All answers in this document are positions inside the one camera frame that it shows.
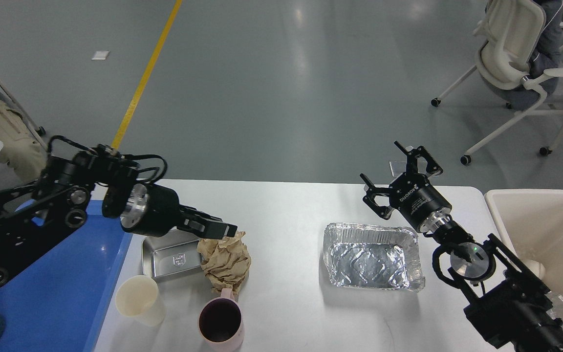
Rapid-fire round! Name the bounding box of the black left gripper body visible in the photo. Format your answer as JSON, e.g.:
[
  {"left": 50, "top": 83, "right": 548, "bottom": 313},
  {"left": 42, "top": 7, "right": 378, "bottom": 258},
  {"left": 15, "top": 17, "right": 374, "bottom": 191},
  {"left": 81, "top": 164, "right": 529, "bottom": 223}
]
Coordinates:
[{"left": 120, "top": 183, "right": 180, "bottom": 238}]

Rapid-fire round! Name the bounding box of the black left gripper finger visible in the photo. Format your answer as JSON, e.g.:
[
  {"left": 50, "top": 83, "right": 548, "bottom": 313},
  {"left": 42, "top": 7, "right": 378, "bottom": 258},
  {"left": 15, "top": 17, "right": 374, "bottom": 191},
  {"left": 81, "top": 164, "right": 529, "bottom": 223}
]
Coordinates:
[{"left": 178, "top": 205, "right": 238, "bottom": 240}]

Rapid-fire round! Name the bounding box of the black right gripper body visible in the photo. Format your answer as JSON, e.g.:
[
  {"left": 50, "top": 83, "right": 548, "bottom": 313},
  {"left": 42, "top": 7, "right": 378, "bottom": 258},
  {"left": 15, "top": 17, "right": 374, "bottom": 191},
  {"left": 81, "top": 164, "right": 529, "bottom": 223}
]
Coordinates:
[{"left": 389, "top": 172, "right": 452, "bottom": 233}]

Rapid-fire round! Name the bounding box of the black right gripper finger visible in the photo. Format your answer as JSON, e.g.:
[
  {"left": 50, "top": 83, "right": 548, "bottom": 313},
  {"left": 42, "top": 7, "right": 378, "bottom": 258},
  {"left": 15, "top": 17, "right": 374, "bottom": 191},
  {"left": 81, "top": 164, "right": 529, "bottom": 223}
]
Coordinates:
[
  {"left": 360, "top": 173, "right": 395, "bottom": 220},
  {"left": 394, "top": 141, "right": 444, "bottom": 177}
]

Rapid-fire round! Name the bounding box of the brown paper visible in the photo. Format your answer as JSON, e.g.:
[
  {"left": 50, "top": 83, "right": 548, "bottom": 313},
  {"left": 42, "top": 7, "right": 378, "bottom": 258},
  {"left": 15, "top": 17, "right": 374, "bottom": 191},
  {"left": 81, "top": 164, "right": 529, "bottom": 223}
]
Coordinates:
[{"left": 196, "top": 231, "right": 252, "bottom": 295}]

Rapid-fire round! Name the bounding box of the pink mug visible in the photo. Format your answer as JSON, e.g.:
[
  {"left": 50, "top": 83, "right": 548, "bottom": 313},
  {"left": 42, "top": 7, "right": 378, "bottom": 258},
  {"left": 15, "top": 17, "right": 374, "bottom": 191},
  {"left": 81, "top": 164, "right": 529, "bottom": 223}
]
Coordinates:
[{"left": 197, "top": 288, "right": 244, "bottom": 352}]

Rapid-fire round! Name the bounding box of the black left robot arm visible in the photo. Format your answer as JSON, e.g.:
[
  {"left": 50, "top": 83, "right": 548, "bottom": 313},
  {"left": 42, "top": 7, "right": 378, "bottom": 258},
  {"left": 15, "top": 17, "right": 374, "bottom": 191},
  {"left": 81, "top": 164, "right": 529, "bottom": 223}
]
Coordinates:
[{"left": 0, "top": 135, "right": 237, "bottom": 288}]

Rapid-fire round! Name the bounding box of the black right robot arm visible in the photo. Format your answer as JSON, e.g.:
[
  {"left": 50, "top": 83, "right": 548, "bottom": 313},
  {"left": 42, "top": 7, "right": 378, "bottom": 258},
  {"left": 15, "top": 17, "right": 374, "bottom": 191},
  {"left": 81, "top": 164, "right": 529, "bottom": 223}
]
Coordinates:
[{"left": 360, "top": 142, "right": 563, "bottom": 352}]

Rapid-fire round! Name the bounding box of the small stainless steel tray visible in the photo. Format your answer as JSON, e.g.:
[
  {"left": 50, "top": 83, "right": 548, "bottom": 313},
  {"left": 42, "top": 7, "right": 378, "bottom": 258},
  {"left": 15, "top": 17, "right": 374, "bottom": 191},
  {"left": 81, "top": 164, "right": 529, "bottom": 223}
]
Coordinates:
[{"left": 141, "top": 229, "right": 202, "bottom": 282}]

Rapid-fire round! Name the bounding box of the aluminium foil container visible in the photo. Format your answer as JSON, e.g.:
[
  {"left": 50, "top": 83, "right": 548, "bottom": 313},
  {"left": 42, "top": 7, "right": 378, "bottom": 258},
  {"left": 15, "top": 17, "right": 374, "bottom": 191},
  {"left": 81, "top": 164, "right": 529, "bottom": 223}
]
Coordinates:
[{"left": 323, "top": 222, "right": 425, "bottom": 292}]

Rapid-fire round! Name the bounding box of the white paper cup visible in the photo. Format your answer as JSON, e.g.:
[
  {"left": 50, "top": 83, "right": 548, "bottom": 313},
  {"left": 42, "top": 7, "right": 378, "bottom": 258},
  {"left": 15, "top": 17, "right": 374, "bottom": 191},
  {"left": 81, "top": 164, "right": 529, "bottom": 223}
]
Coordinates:
[{"left": 115, "top": 275, "right": 166, "bottom": 326}]

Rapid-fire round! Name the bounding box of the blue plastic tray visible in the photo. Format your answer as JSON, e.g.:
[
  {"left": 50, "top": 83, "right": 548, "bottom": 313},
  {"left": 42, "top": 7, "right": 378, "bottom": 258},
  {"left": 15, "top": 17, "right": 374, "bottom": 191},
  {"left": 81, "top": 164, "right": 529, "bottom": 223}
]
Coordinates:
[{"left": 0, "top": 200, "right": 132, "bottom": 352}]

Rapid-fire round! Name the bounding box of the beige plastic bin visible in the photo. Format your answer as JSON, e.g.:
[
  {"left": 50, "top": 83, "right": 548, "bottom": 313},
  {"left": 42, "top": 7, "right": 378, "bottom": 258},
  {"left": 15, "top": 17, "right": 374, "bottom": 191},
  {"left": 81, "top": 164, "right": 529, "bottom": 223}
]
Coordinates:
[{"left": 485, "top": 189, "right": 563, "bottom": 319}]

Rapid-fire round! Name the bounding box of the white office chair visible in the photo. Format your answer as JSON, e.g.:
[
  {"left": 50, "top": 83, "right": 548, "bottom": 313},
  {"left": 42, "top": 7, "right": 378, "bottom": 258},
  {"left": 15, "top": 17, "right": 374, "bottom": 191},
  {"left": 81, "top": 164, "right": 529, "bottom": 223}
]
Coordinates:
[{"left": 431, "top": 0, "right": 563, "bottom": 165}]

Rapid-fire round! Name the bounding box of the seated person in jeans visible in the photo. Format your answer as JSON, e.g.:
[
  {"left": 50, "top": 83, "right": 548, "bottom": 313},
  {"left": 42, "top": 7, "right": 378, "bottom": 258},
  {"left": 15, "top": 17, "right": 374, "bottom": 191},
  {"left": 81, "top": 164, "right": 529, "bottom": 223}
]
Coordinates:
[{"left": 505, "top": 0, "right": 563, "bottom": 110}]

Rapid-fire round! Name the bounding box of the person in black shirt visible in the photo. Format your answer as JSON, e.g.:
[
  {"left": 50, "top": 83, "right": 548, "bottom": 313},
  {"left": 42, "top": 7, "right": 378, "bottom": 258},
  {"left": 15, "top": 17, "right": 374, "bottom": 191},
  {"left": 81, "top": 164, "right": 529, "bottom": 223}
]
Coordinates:
[{"left": 0, "top": 98, "right": 46, "bottom": 182}]

